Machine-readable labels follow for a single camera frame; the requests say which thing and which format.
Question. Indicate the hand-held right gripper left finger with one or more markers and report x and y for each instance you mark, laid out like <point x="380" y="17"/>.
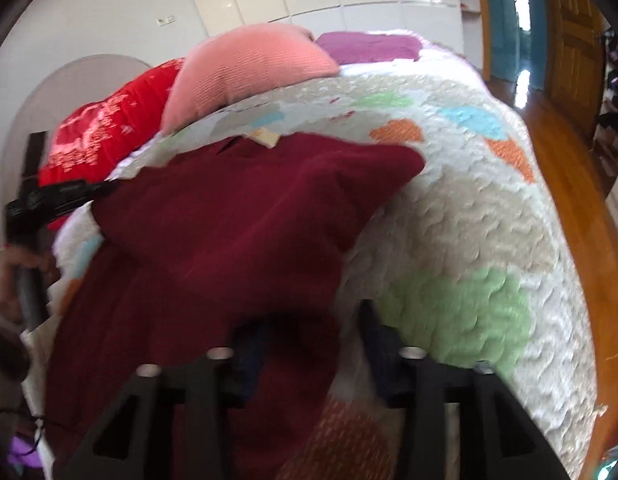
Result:
<point x="251" y="360"/>

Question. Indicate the wooden door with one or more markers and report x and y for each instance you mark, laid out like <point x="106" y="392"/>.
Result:
<point x="571" y="45"/>

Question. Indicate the white wall socket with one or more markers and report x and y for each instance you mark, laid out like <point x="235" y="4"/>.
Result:
<point x="165" y="20"/>

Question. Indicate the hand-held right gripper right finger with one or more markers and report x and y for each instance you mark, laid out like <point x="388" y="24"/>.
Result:
<point x="381" y="355"/>

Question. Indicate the white patchwork quilt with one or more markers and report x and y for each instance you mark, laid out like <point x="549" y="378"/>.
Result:
<point x="459" y="220"/>

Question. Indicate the purple pillow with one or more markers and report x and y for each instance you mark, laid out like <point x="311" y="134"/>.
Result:
<point x="369" y="46"/>

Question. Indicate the pink pillow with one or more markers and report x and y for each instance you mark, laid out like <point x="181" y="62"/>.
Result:
<point x="244" y="70"/>

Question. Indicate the person's left hand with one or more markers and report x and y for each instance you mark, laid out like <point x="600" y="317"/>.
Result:
<point x="19" y="280"/>

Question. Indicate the cluttered shelf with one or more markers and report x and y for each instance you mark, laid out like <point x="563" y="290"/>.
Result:
<point x="609" y="105"/>

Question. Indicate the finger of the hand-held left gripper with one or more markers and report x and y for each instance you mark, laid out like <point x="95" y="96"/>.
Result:
<point x="64" y="192"/>

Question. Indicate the arched grey headboard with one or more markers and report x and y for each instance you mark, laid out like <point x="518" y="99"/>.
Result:
<point x="49" y="110"/>

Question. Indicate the red patterned pillow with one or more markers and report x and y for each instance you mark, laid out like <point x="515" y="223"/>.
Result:
<point x="109" y="125"/>

